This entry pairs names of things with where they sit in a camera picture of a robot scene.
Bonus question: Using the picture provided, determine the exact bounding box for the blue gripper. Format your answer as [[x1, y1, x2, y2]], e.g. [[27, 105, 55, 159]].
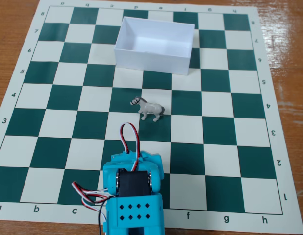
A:
[[110, 150, 164, 172]]

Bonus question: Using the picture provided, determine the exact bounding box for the grey white toy horse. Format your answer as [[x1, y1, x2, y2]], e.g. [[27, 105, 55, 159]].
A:
[[129, 96, 166, 122]]

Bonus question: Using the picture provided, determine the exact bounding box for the white rectangular open box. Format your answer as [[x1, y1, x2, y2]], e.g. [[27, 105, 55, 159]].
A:
[[113, 16, 195, 75]]

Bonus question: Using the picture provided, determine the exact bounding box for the green white chessboard mat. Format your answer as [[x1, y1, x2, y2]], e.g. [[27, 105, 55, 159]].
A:
[[0, 0, 303, 235]]

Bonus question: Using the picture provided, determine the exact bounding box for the looped red white black cable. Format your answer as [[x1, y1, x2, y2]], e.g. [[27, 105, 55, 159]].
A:
[[120, 122, 141, 172]]

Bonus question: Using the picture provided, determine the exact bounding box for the red white black cable bundle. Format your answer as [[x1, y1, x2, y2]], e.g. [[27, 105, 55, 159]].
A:
[[71, 180, 113, 235]]

